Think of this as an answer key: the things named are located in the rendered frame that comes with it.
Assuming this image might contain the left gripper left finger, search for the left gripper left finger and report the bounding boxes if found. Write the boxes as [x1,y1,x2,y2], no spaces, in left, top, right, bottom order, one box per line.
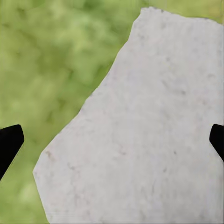
[0,124,24,180]

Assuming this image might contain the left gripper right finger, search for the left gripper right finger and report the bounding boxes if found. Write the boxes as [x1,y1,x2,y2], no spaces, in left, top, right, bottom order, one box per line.
[209,124,224,161]

